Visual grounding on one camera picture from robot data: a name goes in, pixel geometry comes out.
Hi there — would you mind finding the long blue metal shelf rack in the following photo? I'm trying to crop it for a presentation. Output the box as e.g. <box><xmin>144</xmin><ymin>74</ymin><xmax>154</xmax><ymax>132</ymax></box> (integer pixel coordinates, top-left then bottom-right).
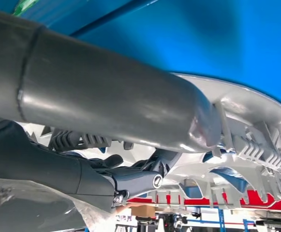
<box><xmin>0</xmin><ymin>0</ymin><xmax>281</xmax><ymax>113</ymax></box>

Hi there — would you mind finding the brown cardboard box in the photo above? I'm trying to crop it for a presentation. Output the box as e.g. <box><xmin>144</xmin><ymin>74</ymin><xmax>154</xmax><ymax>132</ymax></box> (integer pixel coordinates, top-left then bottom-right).
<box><xmin>130</xmin><ymin>204</ymin><xmax>156</xmax><ymax>219</ymax></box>

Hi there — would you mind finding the red barrier belt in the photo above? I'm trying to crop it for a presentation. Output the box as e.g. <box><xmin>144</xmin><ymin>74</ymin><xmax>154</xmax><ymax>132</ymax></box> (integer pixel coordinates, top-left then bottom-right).
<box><xmin>128</xmin><ymin>190</ymin><xmax>281</xmax><ymax>212</ymax></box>

